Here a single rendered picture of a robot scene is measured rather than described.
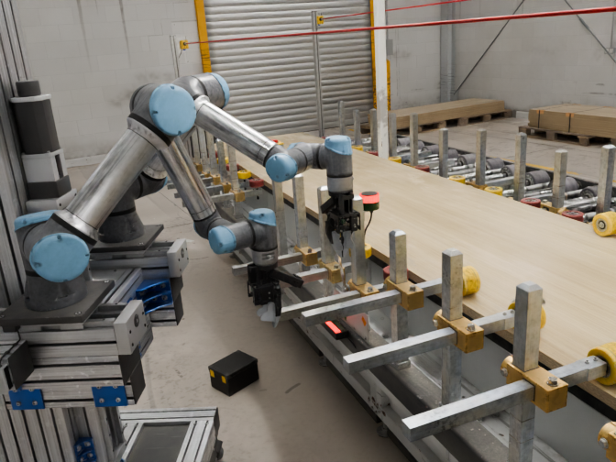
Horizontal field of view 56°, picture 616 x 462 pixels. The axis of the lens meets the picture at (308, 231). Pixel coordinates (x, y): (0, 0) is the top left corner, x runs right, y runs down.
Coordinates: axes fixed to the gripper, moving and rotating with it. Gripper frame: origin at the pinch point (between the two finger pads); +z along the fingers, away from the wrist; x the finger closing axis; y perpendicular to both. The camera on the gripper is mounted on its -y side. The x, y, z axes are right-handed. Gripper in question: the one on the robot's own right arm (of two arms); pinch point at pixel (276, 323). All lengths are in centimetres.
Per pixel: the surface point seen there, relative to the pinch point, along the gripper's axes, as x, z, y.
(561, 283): 33, -10, -77
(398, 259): 22.7, -22.6, -28.6
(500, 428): 49, 19, -44
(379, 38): -160, -80, -123
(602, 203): -8, -15, -137
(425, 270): 5, -9, -49
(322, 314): 26.5, -13.3, -4.0
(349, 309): 26.5, -13.1, -11.9
